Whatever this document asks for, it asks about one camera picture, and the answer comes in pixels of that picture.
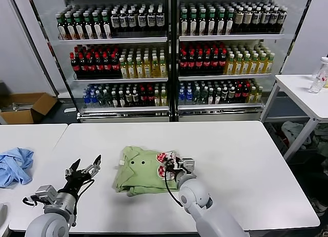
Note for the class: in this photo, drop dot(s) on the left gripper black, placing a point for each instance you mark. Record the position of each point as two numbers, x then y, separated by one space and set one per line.
75 183

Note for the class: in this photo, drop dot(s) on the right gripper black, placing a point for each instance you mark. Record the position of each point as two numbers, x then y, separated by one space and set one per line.
175 169

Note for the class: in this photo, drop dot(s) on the light green shirt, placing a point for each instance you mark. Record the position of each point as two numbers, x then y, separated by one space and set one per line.
138 175

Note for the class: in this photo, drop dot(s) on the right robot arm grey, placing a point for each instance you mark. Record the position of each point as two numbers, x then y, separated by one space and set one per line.
197 193

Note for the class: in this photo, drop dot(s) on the pile of pale clothes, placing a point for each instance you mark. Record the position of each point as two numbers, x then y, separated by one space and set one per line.
292 130

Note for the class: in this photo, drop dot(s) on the small white flat object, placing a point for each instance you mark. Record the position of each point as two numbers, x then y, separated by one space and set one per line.
69 110

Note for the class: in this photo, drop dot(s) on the crumpled light blue shirt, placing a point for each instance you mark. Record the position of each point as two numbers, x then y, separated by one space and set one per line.
15 165

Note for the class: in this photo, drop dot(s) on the blue drink bottle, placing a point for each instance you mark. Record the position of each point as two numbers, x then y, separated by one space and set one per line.
181 96
189 96
94 98
85 98

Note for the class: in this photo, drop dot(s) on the open cardboard box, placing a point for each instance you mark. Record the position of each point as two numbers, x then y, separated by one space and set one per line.
38 111

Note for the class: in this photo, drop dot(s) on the silver metal parts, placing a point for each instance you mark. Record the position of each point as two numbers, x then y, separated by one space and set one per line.
16 106

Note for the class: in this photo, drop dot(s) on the grey rounded object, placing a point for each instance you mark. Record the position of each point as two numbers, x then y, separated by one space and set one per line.
2 214

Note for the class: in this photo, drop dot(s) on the drinks display cabinet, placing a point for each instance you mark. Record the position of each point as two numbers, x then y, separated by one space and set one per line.
225 77
123 80

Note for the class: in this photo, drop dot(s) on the yellow juice bottle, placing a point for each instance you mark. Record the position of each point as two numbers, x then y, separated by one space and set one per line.
163 67
229 65
123 68
253 65
131 68
261 64
146 67
245 65
270 64
155 67
139 67
237 65

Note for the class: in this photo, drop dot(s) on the red-cap cola bottle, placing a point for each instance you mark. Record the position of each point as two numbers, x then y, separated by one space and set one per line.
73 65
81 65
199 61
207 61
98 65
114 65
214 61
191 61
222 61
90 65
106 65
183 61

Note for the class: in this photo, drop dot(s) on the green-cap dark drink bottle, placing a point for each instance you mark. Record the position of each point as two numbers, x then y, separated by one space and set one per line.
61 28
203 23
87 27
194 23
106 27
78 28
184 23
69 28
230 23
212 23
97 27
221 23

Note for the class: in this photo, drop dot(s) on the white-cap dark label bottle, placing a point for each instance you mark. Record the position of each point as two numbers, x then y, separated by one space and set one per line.
265 18
133 21
151 20
124 21
274 18
115 22
160 20
256 19
282 17
142 20

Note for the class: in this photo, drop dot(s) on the white side table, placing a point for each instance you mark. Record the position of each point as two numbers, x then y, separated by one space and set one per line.
302 93

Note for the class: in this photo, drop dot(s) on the beige label drink bottle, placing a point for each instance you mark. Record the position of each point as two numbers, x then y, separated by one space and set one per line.
239 19
247 19

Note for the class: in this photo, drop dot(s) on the clear plastic bottle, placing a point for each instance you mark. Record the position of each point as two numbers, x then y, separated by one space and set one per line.
317 81

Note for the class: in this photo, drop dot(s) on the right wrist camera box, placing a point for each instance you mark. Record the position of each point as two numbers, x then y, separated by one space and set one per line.
189 164

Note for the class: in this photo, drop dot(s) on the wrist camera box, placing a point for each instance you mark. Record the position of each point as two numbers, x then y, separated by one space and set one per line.
46 192
189 164

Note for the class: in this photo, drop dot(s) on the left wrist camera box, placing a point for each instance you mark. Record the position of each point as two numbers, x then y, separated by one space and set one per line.
46 192

